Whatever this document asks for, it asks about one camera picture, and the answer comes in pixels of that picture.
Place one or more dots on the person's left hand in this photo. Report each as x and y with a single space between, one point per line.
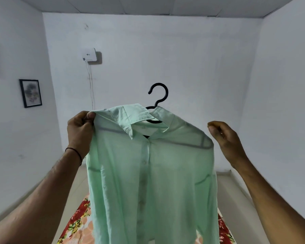
80 134

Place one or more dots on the person's right hand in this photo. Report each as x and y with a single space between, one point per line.
230 144

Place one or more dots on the black plastic hanger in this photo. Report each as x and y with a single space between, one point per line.
165 92

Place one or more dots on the mint green shirt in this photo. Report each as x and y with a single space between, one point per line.
155 188

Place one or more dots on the person's left forearm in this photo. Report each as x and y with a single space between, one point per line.
33 205

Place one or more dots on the person's right forearm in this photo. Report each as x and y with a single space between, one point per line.
274 205

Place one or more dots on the black thread wristband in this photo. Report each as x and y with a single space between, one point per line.
77 151

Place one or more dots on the floral patterned blanket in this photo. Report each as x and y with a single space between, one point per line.
73 223

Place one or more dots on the small black picture frame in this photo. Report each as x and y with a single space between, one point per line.
31 93

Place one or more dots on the white wall box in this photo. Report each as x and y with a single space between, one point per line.
89 54

